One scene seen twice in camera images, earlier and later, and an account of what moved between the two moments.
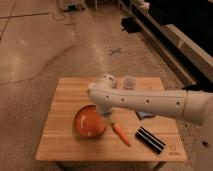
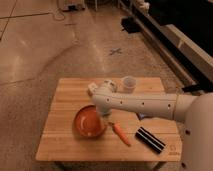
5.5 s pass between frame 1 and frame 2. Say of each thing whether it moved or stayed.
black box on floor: stayed
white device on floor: stayed
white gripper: moved
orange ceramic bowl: stayed
